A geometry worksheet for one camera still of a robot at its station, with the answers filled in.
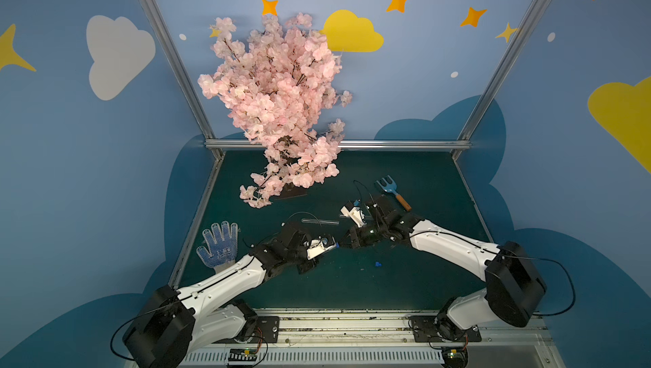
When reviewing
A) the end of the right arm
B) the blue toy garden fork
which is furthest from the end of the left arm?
the blue toy garden fork

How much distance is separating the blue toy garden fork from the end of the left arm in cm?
45

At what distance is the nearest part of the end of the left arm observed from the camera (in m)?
0.61

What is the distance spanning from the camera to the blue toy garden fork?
41.3 inches

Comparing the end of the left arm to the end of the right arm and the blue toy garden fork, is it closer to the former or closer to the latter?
the end of the right arm
